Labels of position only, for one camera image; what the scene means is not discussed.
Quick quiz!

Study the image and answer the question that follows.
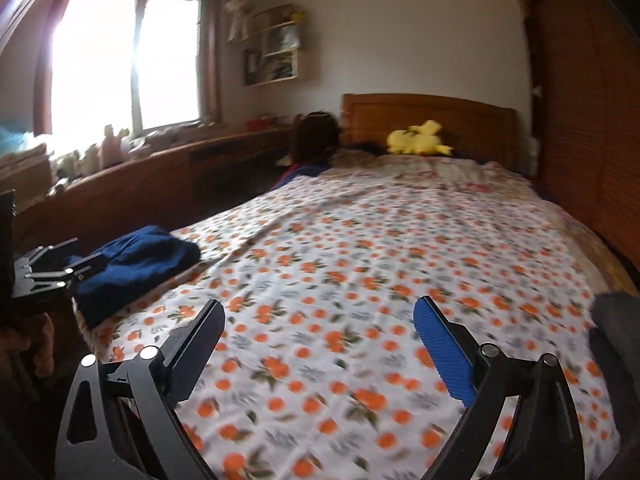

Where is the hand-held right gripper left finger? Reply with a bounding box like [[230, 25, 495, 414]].
[[54, 299, 226, 480]]

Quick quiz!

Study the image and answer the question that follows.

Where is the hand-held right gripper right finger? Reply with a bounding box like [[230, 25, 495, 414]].
[[413, 296, 587, 480]]

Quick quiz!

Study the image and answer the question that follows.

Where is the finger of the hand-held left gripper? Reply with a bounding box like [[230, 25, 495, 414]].
[[27, 238, 80, 264], [62, 253, 107, 282]]

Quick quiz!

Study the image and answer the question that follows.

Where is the navy blue suit jacket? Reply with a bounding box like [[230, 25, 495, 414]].
[[72, 226, 202, 329]]

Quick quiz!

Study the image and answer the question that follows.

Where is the person's left hand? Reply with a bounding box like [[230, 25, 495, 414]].
[[0, 311, 57, 380]]

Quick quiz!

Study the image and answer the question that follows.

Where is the long wooden desk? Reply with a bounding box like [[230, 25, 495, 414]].
[[0, 127, 301, 261]]

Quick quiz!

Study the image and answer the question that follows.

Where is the row of bottles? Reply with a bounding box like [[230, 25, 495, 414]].
[[50, 124, 152, 182]]

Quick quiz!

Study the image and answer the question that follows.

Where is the orange print bedsheet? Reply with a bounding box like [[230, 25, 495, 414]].
[[75, 162, 640, 480]]

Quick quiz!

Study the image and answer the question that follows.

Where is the black folded garment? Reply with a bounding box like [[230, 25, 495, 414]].
[[590, 335, 640, 413]]

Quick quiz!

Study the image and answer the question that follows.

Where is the floral quilt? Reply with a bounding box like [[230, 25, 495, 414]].
[[330, 152, 532, 196]]

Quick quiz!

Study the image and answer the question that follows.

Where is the wooden chair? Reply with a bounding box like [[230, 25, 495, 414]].
[[291, 115, 307, 167]]

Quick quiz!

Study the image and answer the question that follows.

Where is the yellow plush toy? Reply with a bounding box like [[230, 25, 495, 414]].
[[386, 120, 455, 157]]

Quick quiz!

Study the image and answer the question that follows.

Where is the wooden bed headboard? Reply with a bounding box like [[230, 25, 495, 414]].
[[341, 93, 519, 171]]

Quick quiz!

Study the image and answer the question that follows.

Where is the wooden slatted wardrobe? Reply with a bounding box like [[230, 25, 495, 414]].
[[515, 0, 640, 281]]

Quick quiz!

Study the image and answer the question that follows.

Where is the tied white curtain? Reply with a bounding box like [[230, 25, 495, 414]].
[[225, 0, 262, 44]]

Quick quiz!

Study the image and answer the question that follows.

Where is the window with brown frame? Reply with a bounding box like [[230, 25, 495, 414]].
[[35, 0, 222, 142]]

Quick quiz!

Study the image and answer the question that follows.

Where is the white wall shelf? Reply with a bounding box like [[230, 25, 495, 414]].
[[242, 4, 314, 87]]

